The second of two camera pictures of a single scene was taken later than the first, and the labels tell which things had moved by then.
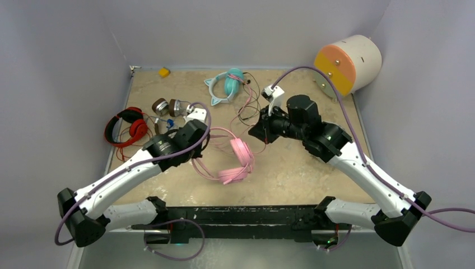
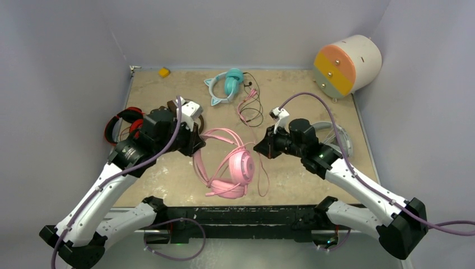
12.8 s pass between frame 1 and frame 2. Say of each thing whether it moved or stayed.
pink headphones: moved
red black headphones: stayed
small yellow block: stayed
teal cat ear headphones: stayed
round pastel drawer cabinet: stayed
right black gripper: moved
